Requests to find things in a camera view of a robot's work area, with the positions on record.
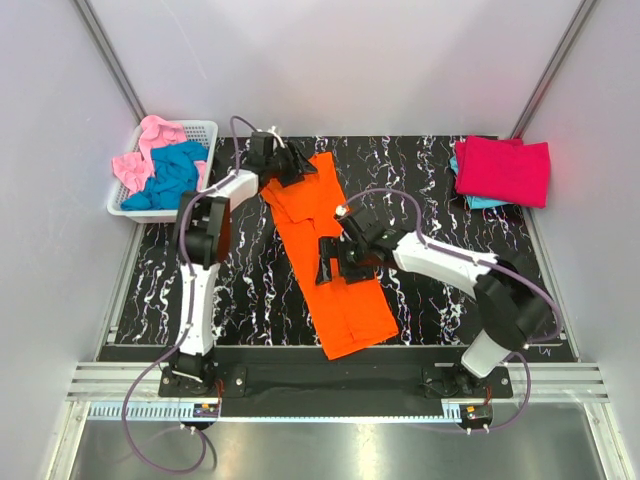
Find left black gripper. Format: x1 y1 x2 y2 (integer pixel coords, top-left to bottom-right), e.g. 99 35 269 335
265 140 316 187

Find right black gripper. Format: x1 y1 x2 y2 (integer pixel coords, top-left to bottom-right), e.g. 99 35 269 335
315 236 375 286

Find orange t shirt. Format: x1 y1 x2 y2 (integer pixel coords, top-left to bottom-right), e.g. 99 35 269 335
261 152 398 360

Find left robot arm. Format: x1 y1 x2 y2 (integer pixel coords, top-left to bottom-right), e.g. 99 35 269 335
161 128 317 396

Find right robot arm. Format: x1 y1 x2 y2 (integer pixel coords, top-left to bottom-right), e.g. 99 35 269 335
315 208 552 398

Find folded light blue t shirt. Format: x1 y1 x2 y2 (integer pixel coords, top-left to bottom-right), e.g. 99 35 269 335
449 156 508 210

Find pink t shirt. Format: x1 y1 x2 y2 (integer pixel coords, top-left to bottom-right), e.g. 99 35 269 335
112 115 187 196

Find folded magenta t shirt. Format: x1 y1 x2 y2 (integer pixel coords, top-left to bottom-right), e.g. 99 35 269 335
454 136 551 209

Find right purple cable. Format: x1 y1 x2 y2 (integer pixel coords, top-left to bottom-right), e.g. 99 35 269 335
339 188 564 435

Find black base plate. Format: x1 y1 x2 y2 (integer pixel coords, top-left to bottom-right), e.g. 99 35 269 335
158 346 513 422

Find aluminium front rail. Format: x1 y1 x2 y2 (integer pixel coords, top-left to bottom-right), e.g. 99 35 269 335
67 362 608 402

